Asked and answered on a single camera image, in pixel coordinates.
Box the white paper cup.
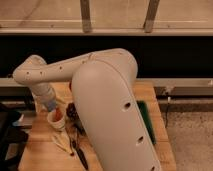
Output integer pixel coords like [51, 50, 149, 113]
[47, 109, 65, 131]

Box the red pepper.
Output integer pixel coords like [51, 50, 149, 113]
[55, 107, 62, 121]

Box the small dark toy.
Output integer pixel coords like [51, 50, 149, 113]
[74, 122, 85, 135]

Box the green plastic tray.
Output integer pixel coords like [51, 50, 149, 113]
[137, 101, 156, 145]

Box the black handled knife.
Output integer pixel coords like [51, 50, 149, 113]
[71, 131, 90, 171]

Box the black chair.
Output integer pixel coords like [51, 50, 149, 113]
[0, 102, 30, 171]

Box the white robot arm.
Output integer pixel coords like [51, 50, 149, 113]
[13, 48, 163, 171]

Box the dark grape bunch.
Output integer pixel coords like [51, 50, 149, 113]
[66, 103, 78, 120]

